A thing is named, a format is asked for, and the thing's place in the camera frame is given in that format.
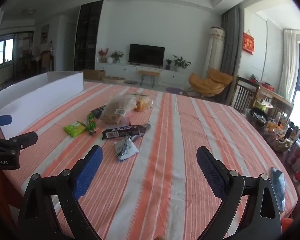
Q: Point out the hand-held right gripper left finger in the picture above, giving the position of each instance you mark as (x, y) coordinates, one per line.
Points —
(87, 172)

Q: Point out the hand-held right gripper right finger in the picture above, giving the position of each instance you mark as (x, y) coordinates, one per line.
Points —
(210, 172)

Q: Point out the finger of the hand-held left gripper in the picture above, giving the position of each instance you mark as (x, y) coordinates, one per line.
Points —
(0, 120)
(25, 138)

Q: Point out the white cardboard box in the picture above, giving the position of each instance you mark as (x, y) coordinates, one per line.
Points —
(40, 97)

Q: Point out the green sausage stick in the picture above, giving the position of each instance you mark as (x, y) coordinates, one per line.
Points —
(91, 125)

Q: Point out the long clear snack packet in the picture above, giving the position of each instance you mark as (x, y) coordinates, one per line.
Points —
(98, 112)

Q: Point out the white blue triangular packet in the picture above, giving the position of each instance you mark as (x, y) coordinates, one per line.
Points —
(125, 150)

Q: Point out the light green snack packet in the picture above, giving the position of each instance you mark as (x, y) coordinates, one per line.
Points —
(74, 129)

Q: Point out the orange striped tablecloth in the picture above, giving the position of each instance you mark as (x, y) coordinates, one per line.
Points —
(165, 155)

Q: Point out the black chocolate bar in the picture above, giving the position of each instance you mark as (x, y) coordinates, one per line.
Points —
(120, 131)

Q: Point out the brown bread slices bag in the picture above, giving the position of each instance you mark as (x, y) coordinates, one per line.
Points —
(115, 110)

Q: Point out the pile of bottles and packets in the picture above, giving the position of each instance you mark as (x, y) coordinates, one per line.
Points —
(280, 135)

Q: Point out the dark wooden slatted chair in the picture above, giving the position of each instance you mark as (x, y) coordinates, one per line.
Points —
(242, 95)
(280, 106)

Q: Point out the light green container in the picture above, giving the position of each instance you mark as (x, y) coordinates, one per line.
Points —
(262, 105)

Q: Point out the bread loaf in clear packet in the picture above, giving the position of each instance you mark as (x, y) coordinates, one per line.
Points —
(141, 104)

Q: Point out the orange lounge chair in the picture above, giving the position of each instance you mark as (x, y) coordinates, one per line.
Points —
(210, 83)

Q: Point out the purple floor mat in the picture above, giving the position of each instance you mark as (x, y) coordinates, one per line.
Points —
(174, 89)

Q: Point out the orange red chair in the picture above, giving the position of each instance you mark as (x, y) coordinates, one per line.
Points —
(286, 223)

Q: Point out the brown cardboard box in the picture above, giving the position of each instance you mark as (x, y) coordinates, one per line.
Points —
(93, 74)

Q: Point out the round beige pet bed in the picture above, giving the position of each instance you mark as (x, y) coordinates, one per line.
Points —
(112, 79)

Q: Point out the dark small floor mat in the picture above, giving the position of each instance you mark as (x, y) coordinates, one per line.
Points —
(130, 82)

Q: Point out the white television cabinet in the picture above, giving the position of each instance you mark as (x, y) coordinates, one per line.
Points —
(172, 77)

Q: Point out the large plant in white pot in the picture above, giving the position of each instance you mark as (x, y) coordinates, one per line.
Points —
(181, 62)

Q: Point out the white round vase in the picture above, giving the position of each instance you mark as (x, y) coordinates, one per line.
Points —
(110, 60)

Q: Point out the small plant in dark pot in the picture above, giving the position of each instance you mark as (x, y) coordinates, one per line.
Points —
(168, 65)

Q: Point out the red flowers in vase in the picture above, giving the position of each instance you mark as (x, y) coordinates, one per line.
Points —
(103, 52)

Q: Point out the wooden bench with hairpin legs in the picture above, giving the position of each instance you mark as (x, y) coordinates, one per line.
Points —
(148, 73)

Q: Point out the black tall bookcase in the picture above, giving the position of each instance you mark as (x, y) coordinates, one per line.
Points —
(87, 37)

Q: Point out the green leafy potted plant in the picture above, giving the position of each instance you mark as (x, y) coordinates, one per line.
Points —
(117, 55)

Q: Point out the covered standing air conditioner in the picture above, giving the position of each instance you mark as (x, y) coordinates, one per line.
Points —
(215, 47)

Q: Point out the grey curtain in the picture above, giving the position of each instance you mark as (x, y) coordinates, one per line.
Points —
(230, 42)

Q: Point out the black flat television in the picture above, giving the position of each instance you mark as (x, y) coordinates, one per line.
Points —
(146, 54)

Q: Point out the white sheer curtain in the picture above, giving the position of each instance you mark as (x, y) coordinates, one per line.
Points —
(287, 62)

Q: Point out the framed wall picture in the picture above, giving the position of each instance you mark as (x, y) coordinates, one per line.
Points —
(45, 33)

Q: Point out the red wall hanging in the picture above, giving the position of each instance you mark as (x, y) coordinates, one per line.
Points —
(248, 42)

